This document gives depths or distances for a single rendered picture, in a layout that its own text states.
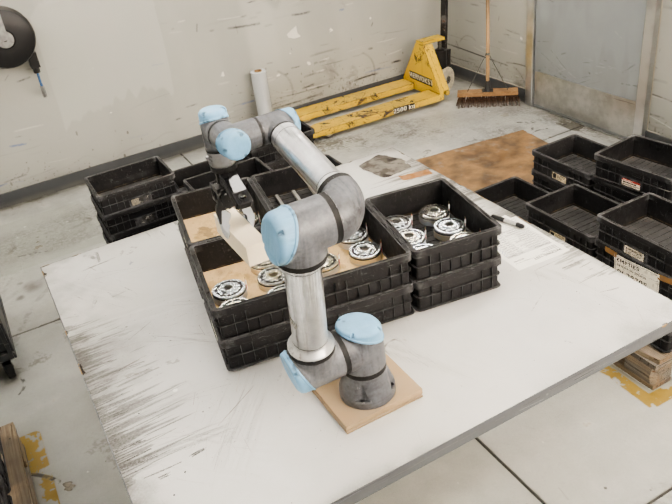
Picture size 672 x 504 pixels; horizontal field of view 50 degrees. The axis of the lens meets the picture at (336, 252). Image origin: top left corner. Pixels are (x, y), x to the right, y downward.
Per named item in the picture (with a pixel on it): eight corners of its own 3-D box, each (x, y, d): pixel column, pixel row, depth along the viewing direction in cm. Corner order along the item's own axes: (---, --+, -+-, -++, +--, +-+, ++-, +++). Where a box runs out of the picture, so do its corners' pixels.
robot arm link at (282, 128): (389, 194, 150) (287, 93, 182) (343, 211, 146) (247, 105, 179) (388, 236, 158) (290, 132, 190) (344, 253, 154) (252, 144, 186)
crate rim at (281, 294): (317, 289, 203) (316, 282, 202) (214, 319, 196) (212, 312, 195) (279, 227, 236) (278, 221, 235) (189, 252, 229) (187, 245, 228)
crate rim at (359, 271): (413, 260, 210) (413, 253, 209) (317, 289, 203) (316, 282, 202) (363, 204, 243) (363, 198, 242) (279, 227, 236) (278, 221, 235)
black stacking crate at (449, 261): (503, 260, 222) (503, 228, 216) (416, 286, 215) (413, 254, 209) (444, 207, 255) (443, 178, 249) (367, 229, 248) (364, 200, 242)
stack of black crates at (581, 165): (629, 219, 361) (636, 157, 343) (585, 239, 350) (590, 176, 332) (570, 191, 391) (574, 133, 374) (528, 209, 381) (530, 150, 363)
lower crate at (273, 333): (325, 345, 214) (320, 313, 208) (228, 376, 207) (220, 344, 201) (288, 279, 247) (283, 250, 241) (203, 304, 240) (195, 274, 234)
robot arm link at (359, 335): (395, 365, 184) (391, 323, 177) (349, 386, 179) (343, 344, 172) (372, 340, 193) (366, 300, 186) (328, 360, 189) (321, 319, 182)
